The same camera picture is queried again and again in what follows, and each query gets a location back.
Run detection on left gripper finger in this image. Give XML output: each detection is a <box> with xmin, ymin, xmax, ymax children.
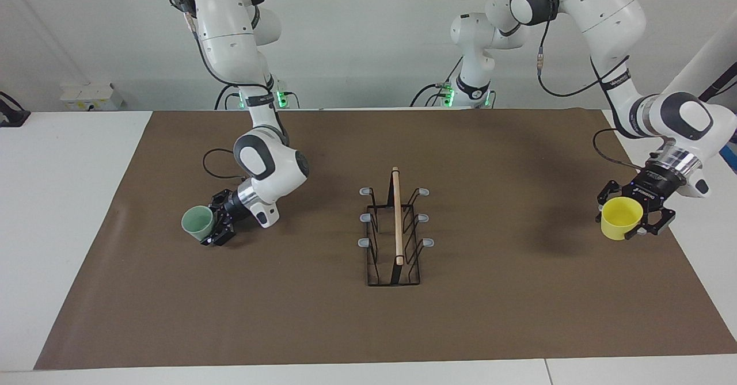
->
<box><xmin>625</xmin><ymin>204</ymin><xmax>676</xmax><ymax>241</ymax></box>
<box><xmin>596</xmin><ymin>181</ymin><xmax>625</xmax><ymax>223</ymax></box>

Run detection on pale green plastic cup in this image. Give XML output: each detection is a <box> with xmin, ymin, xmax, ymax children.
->
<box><xmin>181</xmin><ymin>205</ymin><xmax>215</xmax><ymax>242</ymax></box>

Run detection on yellow plastic cup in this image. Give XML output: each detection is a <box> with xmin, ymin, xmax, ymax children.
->
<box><xmin>601</xmin><ymin>196</ymin><xmax>644</xmax><ymax>241</ymax></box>

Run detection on blue box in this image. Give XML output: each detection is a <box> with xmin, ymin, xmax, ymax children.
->
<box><xmin>719</xmin><ymin>129</ymin><xmax>737</xmax><ymax>174</ymax></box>

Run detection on brown table mat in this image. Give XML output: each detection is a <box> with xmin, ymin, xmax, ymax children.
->
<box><xmin>33</xmin><ymin>108</ymin><xmax>737</xmax><ymax>370</ymax></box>

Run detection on white slanted pole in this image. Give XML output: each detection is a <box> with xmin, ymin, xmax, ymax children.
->
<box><xmin>662</xmin><ymin>21</ymin><xmax>737</xmax><ymax>109</ymax></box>

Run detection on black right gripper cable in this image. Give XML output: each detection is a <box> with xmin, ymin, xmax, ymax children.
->
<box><xmin>202</xmin><ymin>148</ymin><xmax>246</xmax><ymax>180</ymax></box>

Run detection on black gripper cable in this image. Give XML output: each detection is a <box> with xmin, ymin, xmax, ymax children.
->
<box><xmin>202</xmin><ymin>148</ymin><xmax>246</xmax><ymax>180</ymax></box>
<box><xmin>537</xmin><ymin>22</ymin><xmax>651</xmax><ymax>173</ymax></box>

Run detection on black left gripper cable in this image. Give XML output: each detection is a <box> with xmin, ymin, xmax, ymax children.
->
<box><xmin>537</xmin><ymin>22</ymin><xmax>651</xmax><ymax>173</ymax></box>

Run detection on black right base cables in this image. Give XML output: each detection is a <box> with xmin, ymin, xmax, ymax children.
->
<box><xmin>214</xmin><ymin>83</ymin><xmax>243</xmax><ymax>111</ymax></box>

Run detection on black base cables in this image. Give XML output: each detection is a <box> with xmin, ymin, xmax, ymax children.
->
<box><xmin>409</xmin><ymin>56</ymin><xmax>465</xmax><ymax>108</ymax></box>
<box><xmin>214</xmin><ymin>83</ymin><xmax>243</xmax><ymax>111</ymax></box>

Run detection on black wire cup rack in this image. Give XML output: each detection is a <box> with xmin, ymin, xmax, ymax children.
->
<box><xmin>358</xmin><ymin>166</ymin><xmax>435</xmax><ymax>287</ymax></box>

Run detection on white wall socket box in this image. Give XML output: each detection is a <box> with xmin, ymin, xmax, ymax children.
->
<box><xmin>60</xmin><ymin>82</ymin><xmax>125</xmax><ymax>112</ymax></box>

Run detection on black left base cables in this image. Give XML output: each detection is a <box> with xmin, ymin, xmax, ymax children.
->
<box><xmin>409</xmin><ymin>56</ymin><xmax>465</xmax><ymax>108</ymax></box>

